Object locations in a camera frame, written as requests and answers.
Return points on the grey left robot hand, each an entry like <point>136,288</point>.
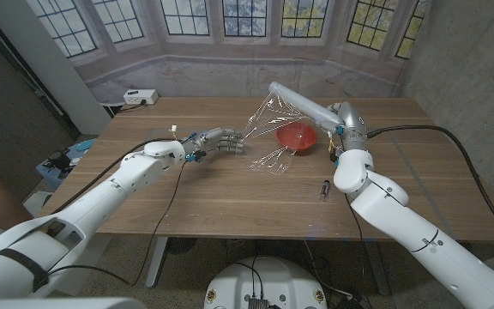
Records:
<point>217,141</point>

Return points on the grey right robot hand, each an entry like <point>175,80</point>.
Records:
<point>352,126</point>

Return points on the white cling film roll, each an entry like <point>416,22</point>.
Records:
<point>303,103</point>

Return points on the clear cling film sheet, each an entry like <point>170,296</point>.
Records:
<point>272,124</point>

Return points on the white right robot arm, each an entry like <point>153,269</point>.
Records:
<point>401,219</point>

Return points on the white robot shoulder cover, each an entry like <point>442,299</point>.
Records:
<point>58,304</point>

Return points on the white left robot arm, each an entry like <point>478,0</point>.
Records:
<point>101,201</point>

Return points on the red bowl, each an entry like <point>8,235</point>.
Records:
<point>298,137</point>

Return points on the printed window backdrop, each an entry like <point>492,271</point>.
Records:
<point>247,73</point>

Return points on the white power strip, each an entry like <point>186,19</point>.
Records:
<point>140,97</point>

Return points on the grey metal table leg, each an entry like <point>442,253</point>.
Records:
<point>157,262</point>
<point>375,266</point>

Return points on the blue storage box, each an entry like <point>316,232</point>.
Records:
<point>80,150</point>

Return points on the white robot torso base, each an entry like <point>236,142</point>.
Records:
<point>264,283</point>

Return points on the small black round device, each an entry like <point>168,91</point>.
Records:
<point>59,159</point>

